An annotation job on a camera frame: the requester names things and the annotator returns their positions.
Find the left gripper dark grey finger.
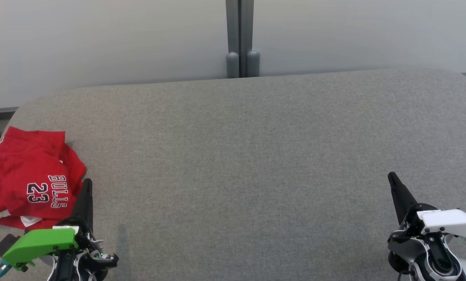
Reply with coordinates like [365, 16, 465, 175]
[70, 178, 89, 229]
[83, 178, 94, 232]

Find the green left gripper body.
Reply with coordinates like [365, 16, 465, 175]
[2, 218, 98, 272]

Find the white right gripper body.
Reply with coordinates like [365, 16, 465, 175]
[401, 203, 466, 237]

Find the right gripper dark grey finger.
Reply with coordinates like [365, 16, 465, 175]
[388, 172, 409, 226]
[391, 172, 419, 215]

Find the grey cylindrical post cap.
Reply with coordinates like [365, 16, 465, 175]
[246, 50, 260, 78]
[226, 52, 240, 79]

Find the grey partition post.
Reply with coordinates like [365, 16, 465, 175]
[225, 0, 255, 78]

